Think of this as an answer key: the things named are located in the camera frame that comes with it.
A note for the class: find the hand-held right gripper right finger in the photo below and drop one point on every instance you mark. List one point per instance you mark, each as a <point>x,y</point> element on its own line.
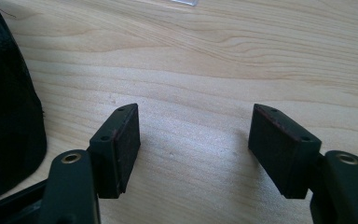
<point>281,149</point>

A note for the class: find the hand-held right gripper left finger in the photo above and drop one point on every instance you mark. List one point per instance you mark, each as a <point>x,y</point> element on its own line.
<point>115,152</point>

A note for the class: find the black fabric bag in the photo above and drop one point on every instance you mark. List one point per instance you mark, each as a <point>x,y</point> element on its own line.
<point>6,102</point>

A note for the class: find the clear plastic piece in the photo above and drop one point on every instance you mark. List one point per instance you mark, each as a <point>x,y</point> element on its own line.
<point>185,2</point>

